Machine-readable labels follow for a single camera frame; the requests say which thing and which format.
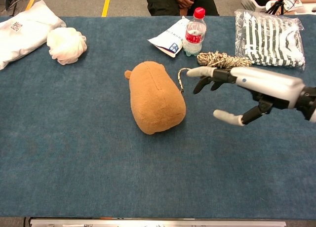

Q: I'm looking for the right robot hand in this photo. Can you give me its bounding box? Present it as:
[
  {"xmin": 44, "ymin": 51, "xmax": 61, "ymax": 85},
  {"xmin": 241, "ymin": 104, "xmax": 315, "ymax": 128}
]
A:
[{"xmin": 186, "ymin": 66, "xmax": 306, "ymax": 126}]

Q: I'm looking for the brown plush toy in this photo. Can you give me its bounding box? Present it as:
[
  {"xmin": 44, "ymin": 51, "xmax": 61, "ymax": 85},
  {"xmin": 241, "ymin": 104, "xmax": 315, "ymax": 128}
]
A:
[{"xmin": 124, "ymin": 61, "xmax": 187, "ymax": 135}]

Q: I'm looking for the striped shirt in plastic bag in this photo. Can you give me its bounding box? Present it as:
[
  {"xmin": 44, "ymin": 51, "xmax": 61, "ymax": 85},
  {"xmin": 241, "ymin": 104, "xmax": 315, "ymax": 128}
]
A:
[{"xmin": 234, "ymin": 9, "xmax": 306, "ymax": 70}]

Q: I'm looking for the black tripod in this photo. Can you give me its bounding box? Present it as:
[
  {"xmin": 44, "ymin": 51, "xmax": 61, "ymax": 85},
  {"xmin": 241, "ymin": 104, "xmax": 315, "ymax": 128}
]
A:
[{"xmin": 265, "ymin": 0, "xmax": 290, "ymax": 15}]

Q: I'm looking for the white laundry basket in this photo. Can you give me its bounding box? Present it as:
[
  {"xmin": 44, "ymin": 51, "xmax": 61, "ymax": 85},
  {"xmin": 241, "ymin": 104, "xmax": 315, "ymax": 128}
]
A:
[{"xmin": 240, "ymin": 0, "xmax": 273, "ymax": 13}]

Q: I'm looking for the clear plastic water bottle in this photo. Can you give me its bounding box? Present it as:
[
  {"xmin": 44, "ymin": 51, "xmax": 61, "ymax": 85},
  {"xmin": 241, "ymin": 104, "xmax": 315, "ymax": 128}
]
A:
[{"xmin": 183, "ymin": 7, "xmax": 207, "ymax": 57}]

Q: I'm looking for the white blue snack packet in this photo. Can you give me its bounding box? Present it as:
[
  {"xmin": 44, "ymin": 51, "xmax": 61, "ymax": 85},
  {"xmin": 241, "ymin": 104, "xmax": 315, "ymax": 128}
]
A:
[{"xmin": 147, "ymin": 15, "xmax": 191, "ymax": 58}]

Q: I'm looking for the seated person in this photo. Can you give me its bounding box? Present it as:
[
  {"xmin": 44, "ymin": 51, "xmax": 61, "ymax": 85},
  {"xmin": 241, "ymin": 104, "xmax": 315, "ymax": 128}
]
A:
[{"xmin": 144, "ymin": 0, "xmax": 220, "ymax": 17}]

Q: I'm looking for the blue table mat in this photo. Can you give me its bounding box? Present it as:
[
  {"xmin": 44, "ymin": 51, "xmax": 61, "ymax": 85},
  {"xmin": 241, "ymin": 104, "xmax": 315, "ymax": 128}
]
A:
[{"xmin": 0, "ymin": 13, "xmax": 316, "ymax": 218}]

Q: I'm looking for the pink mesh bath sponge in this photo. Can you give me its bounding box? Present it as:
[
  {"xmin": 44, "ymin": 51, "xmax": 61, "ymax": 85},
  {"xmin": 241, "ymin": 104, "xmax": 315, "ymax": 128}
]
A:
[{"xmin": 46, "ymin": 27, "xmax": 88, "ymax": 66}]

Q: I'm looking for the white folded cloth package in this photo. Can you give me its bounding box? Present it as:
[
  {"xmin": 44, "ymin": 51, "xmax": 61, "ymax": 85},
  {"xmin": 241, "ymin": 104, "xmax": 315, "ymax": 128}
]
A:
[{"xmin": 0, "ymin": 0, "xmax": 67, "ymax": 71}]

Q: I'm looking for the beige braided rope bundle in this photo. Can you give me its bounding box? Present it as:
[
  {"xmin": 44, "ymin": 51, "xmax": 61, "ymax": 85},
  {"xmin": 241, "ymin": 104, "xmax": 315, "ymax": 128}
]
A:
[{"xmin": 177, "ymin": 51, "xmax": 253, "ymax": 94}]

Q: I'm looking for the aluminium frame rail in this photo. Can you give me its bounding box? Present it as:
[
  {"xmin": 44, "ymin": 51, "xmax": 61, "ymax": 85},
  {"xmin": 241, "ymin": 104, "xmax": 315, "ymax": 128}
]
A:
[{"xmin": 29, "ymin": 218, "xmax": 287, "ymax": 227}]

